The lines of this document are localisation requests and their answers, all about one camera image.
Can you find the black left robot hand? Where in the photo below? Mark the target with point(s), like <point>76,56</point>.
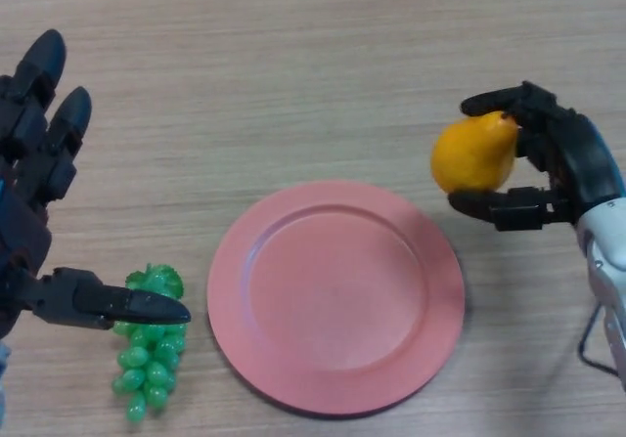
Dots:
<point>24,222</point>

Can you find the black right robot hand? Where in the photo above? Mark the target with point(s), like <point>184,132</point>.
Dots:
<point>582,158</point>

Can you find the yellow pear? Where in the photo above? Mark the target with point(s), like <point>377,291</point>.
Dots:
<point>472,156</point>

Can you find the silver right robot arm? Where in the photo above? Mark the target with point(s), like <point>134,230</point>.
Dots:
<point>609,261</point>

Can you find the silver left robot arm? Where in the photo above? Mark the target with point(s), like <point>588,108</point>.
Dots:
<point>3,373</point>

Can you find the pink round plate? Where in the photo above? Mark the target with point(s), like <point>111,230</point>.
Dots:
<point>337,300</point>

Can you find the green grape bunch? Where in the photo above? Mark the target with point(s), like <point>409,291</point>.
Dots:
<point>151,359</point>

